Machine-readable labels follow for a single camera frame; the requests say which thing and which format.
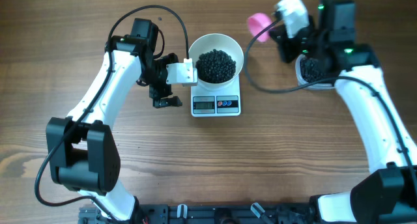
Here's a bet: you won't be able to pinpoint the pink scoop with blue handle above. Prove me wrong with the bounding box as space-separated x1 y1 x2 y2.
247 13 272 37

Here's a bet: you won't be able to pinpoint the white bowl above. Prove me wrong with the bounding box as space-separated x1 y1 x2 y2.
189 33 244 83

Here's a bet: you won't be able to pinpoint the clear plastic container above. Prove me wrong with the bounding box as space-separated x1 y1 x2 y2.
295 55 334 91

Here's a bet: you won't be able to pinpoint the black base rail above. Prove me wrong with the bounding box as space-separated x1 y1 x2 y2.
78 201 326 224

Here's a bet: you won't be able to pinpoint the arm white wrist camera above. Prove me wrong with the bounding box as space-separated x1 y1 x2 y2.
275 0 309 38
166 59 198 87

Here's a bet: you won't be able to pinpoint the left arm white wrist camera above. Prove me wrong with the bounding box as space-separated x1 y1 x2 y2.
166 59 198 87

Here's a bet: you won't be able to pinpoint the white digital kitchen scale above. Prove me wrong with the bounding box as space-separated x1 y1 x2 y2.
191 77 241 117

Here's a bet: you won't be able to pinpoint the black beans in bowl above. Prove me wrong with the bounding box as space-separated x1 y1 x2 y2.
195 49 237 84

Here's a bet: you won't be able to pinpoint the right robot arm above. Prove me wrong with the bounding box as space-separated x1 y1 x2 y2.
268 0 416 223

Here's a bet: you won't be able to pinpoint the right arm white wrist camera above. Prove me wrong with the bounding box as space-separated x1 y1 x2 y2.
275 0 309 38

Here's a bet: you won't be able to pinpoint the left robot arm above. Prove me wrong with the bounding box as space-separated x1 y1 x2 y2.
39 18 182 223

